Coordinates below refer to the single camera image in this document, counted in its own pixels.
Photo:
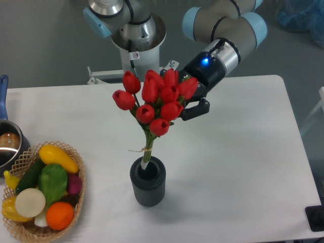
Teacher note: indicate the dark green cucumber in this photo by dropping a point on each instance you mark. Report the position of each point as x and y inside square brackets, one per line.
[30, 177]

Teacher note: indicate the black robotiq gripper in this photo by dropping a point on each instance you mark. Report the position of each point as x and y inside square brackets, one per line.
[209, 71]

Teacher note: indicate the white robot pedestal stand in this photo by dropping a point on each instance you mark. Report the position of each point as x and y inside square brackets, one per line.
[136, 62]

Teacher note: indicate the blue plastic bag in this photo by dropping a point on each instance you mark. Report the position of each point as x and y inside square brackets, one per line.
[302, 16]

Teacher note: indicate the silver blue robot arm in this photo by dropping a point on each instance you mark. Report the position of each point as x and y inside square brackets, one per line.
[231, 30]

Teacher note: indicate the white green leek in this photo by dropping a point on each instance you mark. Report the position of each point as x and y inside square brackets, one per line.
[40, 220]

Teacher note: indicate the white round radish slice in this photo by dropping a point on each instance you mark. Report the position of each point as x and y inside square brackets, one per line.
[30, 202]

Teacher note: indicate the red tulip bouquet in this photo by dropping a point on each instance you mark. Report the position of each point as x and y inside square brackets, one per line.
[155, 103]

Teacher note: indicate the dark grey ribbed vase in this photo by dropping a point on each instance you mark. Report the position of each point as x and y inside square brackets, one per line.
[148, 184]

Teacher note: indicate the green lettuce leaf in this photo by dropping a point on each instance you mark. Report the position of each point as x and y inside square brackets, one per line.
[52, 182]

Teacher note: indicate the white frame at right edge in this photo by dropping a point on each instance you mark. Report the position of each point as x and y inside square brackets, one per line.
[313, 115]

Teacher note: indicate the yellow squash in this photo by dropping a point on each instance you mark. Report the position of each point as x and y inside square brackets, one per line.
[51, 154]

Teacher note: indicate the purple red onion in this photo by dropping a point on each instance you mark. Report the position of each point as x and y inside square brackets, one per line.
[74, 184]

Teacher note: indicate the blue handled saucepan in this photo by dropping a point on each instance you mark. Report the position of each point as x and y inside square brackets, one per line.
[13, 142]

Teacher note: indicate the black device at table edge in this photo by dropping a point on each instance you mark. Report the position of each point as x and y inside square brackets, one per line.
[315, 217]

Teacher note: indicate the orange fruit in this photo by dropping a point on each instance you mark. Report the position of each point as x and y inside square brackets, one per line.
[59, 215]

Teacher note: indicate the yellow bell pepper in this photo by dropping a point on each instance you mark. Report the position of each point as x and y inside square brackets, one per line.
[9, 211]

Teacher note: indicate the woven wicker basket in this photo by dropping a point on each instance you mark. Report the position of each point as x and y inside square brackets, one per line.
[28, 231]

